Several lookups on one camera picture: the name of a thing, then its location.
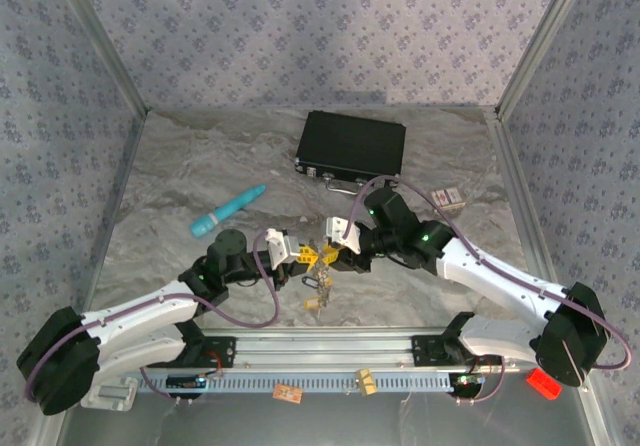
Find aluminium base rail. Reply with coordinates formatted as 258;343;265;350
203;326;599;373

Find white metal clamp bracket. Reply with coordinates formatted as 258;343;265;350
79;375;139;411

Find aluminium frame post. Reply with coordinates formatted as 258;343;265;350
493;0;594;120

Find grey slotted cable duct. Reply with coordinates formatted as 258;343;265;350
137;369;457;395

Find aluminium frame side rail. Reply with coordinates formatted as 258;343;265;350
44;110;149;446
483;107;616;446

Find playing card box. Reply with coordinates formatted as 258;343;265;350
430;186;467;212

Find small tan box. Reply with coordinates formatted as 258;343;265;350
353;368;379;397

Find small orange printed tag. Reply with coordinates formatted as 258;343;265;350
272;383;304;405

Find teal plastic cylinder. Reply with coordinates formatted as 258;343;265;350
189;184;268;240

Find black ribbed carry case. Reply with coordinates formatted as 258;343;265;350
293;110;406;198

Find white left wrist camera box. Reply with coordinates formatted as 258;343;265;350
263;227;302;268

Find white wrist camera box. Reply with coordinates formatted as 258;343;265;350
263;227;302;268
324;216;363;256

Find metal keys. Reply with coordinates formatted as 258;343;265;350
301;238;337;320

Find red plastic block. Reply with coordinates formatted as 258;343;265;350
527;368;564;401

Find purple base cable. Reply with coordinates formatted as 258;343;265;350
138;363;181;407
457;355;505;406

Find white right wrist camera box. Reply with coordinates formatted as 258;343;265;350
324;216;363;256

